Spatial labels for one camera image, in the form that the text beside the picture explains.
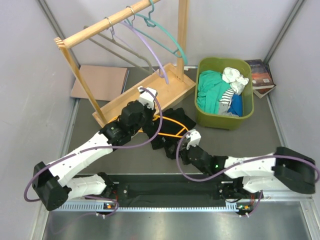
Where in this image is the orange plastic hanger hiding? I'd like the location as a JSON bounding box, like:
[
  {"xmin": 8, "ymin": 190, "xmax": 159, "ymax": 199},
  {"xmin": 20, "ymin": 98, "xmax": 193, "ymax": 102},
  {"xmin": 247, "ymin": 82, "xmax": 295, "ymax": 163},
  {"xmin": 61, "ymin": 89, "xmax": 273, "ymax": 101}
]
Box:
[{"xmin": 107, "ymin": 114, "xmax": 190, "ymax": 139}]

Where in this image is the black tank top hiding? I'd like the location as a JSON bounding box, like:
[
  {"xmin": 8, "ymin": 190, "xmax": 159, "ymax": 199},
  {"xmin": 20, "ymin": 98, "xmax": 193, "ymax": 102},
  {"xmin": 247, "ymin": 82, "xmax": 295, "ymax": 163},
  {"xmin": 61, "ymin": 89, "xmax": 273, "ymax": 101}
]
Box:
[{"xmin": 151, "ymin": 107, "xmax": 196, "ymax": 160}]

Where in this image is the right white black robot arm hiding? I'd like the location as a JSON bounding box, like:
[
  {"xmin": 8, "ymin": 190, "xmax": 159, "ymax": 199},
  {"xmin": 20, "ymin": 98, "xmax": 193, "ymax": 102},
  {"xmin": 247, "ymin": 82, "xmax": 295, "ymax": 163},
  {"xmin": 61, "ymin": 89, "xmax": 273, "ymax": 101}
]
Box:
[{"xmin": 175, "ymin": 146, "xmax": 320, "ymax": 198}]

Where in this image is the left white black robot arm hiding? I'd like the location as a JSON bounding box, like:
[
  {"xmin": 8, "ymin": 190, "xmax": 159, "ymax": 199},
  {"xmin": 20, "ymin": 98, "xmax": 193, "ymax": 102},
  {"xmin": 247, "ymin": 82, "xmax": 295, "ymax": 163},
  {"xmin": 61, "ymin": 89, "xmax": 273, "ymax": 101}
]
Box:
[{"xmin": 30, "ymin": 99, "xmax": 160, "ymax": 211}]

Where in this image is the grey velvet hanger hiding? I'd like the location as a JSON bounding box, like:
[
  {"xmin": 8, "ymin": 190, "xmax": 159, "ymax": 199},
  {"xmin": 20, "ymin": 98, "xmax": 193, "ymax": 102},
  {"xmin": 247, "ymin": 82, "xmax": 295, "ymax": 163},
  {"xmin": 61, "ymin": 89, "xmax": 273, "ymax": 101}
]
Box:
[{"xmin": 88, "ymin": 33, "xmax": 154, "ymax": 75}]

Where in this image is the purple plastic hanger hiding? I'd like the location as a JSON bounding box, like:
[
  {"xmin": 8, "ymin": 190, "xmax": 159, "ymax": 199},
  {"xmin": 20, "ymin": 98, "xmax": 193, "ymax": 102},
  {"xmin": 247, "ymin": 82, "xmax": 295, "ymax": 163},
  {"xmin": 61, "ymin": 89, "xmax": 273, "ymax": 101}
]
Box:
[{"xmin": 120, "ymin": 22, "xmax": 170, "ymax": 85}]

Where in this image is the teal plastic hanger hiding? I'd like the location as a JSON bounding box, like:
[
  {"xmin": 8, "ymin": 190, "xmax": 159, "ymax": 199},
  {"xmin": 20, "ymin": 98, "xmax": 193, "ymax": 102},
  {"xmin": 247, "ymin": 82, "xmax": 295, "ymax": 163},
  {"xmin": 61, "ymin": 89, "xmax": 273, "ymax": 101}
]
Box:
[{"xmin": 125, "ymin": 0, "xmax": 188, "ymax": 64}]

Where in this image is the brown cardboard folder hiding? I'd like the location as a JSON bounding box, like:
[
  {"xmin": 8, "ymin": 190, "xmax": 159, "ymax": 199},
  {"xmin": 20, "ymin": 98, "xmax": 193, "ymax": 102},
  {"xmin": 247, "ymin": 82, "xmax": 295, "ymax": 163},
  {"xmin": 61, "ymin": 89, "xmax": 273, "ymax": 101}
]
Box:
[{"xmin": 79, "ymin": 65, "xmax": 129, "ymax": 102}]

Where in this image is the wooden clothes rack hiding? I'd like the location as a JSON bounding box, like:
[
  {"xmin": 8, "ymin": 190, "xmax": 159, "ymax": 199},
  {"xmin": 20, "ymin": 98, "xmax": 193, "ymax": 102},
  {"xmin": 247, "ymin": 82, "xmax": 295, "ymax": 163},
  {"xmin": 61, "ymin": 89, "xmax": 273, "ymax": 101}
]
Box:
[{"xmin": 54, "ymin": 0, "xmax": 196, "ymax": 127}]

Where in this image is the green plastic bin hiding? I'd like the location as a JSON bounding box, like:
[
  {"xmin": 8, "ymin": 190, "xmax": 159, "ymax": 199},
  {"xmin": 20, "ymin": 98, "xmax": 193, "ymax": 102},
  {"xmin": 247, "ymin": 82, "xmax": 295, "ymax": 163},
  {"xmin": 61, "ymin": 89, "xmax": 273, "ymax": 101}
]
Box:
[{"xmin": 194, "ymin": 57, "xmax": 254, "ymax": 130}]

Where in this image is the blue garment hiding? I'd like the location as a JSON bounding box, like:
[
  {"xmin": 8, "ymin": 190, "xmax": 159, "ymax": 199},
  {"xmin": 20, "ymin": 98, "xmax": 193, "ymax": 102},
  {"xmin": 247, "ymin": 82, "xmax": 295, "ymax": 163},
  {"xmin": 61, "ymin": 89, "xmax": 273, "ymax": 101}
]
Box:
[{"xmin": 227, "ymin": 94, "xmax": 243, "ymax": 117}]

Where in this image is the striped garment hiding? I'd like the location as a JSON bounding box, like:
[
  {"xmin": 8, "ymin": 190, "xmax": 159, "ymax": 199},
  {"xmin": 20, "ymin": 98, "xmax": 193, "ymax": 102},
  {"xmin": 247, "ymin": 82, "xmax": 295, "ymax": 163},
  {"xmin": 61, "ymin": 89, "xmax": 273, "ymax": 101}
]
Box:
[{"xmin": 219, "ymin": 88, "xmax": 235, "ymax": 106}]

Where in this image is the teal garment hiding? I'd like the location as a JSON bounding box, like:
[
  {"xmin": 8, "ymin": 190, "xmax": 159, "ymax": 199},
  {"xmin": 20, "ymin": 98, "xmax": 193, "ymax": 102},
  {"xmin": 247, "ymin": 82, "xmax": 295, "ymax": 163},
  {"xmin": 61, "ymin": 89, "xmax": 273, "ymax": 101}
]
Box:
[{"xmin": 196, "ymin": 70, "xmax": 231, "ymax": 114}]

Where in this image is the white marker pen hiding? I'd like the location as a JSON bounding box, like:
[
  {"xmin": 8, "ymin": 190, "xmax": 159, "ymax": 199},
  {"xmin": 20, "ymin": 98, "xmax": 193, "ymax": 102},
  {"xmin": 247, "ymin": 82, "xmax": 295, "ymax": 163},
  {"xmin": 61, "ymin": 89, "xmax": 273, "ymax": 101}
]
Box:
[{"xmin": 184, "ymin": 66, "xmax": 198, "ymax": 71}]

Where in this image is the white garment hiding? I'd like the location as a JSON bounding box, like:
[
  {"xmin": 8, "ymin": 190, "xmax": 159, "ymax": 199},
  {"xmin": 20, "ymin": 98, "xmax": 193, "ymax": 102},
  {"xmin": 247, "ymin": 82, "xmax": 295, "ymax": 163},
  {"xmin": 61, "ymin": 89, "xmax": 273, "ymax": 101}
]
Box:
[{"xmin": 222, "ymin": 67, "xmax": 249, "ymax": 95}]

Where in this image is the lower paperback book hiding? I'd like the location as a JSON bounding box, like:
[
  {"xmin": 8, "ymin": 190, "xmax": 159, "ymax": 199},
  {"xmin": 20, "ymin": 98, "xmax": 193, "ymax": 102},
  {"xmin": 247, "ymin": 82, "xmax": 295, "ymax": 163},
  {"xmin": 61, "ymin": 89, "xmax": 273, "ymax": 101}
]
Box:
[{"xmin": 253, "ymin": 85, "xmax": 276, "ymax": 99}]

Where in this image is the dark hardcover book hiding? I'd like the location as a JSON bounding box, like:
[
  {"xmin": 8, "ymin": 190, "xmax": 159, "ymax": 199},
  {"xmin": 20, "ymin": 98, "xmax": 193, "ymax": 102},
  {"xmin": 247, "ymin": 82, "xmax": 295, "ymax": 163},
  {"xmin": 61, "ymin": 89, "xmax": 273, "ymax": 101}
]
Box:
[{"xmin": 245, "ymin": 59, "xmax": 275, "ymax": 90}]

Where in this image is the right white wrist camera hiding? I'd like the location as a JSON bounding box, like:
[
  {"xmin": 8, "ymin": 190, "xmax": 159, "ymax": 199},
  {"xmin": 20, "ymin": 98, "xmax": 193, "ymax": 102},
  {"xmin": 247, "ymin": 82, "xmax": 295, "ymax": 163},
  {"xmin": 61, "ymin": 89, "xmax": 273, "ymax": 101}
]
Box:
[{"xmin": 186, "ymin": 129, "xmax": 202, "ymax": 150}]

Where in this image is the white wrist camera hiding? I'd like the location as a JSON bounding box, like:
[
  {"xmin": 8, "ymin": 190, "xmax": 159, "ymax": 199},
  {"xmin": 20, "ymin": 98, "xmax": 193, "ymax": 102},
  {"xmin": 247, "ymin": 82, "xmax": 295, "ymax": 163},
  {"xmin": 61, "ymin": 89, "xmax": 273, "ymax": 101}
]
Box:
[
  {"xmin": 137, "ymin": 86, "xmax": 158, "ymax": 110},
  {"xmin": 186, "ymin": 129, "xmax": 202, "ymax": 150}
]

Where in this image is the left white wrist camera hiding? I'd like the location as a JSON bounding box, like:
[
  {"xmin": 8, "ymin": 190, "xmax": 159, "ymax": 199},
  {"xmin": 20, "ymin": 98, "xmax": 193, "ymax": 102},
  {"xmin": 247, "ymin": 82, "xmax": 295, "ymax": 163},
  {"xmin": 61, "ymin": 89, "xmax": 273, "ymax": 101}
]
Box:
[{"xmin": 137, "ymin": 86, "xmax": 158, "ymax": 110}]

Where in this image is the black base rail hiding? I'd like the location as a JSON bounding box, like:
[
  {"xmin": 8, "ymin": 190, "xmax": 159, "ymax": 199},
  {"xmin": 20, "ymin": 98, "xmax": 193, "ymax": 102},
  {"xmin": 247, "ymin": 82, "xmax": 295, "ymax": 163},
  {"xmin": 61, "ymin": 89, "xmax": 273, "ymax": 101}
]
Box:
[{"xmin": 99, "ymin": 172, "xmax": 251, "ymax": 207}]

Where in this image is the perforated cable duct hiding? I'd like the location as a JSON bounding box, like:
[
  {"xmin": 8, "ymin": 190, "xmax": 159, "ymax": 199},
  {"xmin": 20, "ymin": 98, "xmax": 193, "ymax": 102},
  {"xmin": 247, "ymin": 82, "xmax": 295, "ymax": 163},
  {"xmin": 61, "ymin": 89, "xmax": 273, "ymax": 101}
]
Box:
[{"xmin": 54, "ymin": 201, "xmax": 240, "ymax": 213}]

